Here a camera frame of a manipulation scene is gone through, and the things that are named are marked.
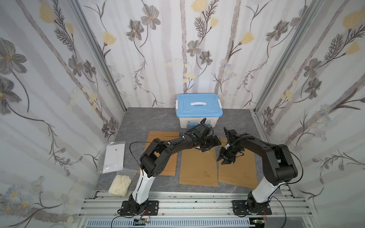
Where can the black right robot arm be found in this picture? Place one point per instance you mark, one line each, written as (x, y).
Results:
(277, 163)

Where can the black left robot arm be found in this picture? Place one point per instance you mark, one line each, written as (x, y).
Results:
(200, 130)

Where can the clear plastic bag white card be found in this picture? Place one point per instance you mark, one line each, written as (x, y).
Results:
(112, 157)

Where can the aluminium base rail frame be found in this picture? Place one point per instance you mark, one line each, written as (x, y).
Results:
(287, 211)

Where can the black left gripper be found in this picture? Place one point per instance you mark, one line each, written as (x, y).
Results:
(206, 141)

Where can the white slotted cable duct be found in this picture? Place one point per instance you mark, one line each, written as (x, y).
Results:
(170, 223)

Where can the blue lidded storage box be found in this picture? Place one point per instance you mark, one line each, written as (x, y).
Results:
(191, 109)

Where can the crumpled white foam piece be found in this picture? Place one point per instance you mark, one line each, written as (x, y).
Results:
(120, 185)

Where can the kraft file bag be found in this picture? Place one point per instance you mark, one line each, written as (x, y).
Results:
(199, 168)
(241, 173)
(170, 169)

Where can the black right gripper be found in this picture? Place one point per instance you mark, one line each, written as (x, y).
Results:
(228, 151)

